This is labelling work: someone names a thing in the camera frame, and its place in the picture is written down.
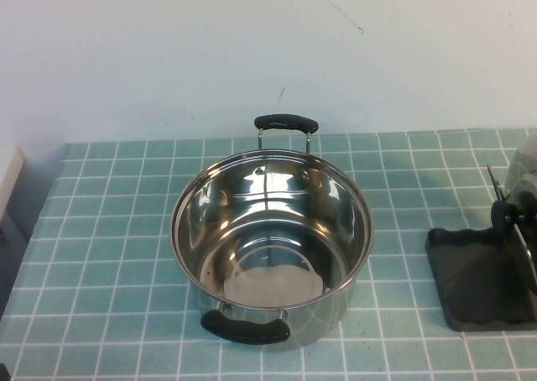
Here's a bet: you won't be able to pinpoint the steel pot lid black knob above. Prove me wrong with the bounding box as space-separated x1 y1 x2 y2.
490 131 537 299

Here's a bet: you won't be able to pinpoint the teal tiled tablecloth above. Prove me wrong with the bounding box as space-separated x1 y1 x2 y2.
0 128 537 381

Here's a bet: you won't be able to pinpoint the beige board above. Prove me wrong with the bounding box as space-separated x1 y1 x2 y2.
0 146 28 227

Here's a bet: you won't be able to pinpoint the stainless steel pot black handles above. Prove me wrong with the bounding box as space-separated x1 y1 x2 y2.
169 112 374 348

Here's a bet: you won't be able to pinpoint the black lid rack wire holder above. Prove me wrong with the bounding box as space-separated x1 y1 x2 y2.
425 164 537 334

